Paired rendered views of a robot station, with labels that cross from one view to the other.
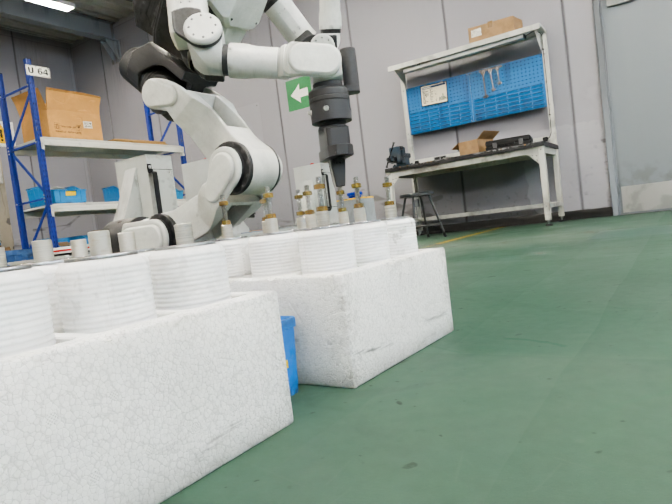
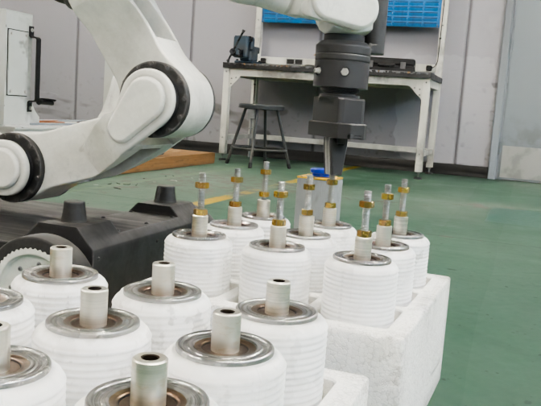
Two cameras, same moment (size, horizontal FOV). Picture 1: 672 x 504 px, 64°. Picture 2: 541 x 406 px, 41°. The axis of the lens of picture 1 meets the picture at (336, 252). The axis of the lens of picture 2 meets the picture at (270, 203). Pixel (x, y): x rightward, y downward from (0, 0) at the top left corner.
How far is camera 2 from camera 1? 41 cm
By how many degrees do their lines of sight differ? 15
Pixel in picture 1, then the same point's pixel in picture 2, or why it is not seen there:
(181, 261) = (295, 346)
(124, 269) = (278, 381)
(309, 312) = not seen: hidden behind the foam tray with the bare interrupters
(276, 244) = (291, 267)
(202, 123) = (117, 22)
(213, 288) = (319, 381)
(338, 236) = (390, 279)
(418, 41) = not seen: outside the picture
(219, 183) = (137, 119)
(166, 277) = not seen: hidden behind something
